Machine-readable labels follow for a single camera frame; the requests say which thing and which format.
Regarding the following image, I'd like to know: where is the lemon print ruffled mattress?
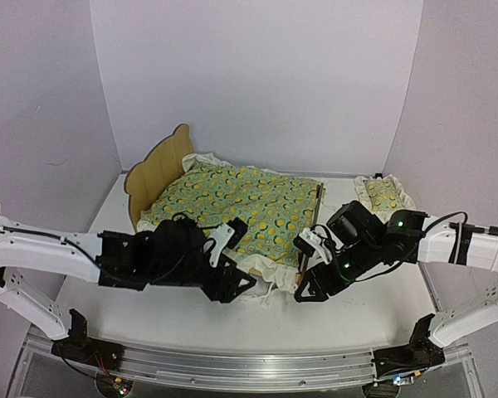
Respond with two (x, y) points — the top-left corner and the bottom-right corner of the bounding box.
(138, 153), (320, 294)

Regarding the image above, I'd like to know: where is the wooden pet bed frame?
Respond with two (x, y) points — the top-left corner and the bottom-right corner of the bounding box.
(124, 124), (322, 273)

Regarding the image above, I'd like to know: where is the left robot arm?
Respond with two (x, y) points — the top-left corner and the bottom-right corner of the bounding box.
(0, 213), (256, 341)

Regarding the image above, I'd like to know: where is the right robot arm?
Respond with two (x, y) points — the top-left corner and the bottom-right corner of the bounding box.
(294, 201), (498, 348)

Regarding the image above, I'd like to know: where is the small lemon print pillow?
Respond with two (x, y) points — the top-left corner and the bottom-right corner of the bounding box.
(354, 175), (416, 223)

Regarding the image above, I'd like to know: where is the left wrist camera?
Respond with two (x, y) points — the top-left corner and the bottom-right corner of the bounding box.
(204, 217), (248, 268)

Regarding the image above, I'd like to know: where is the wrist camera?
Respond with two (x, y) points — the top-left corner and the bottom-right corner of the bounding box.
(204, 217), (248, 268)
(293, 227), (332, 265)

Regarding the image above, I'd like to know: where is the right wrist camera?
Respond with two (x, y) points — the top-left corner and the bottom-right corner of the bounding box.
(293, 227), (332, 265)

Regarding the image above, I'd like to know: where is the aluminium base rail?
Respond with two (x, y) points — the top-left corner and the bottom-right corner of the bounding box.
(6, 308), (482, 398)

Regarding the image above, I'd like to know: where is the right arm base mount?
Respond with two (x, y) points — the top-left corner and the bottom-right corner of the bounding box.
(371, 313), (445, 380)

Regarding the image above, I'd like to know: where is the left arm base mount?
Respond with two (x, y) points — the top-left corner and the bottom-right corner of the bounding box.
(51, 309), (125, 371)

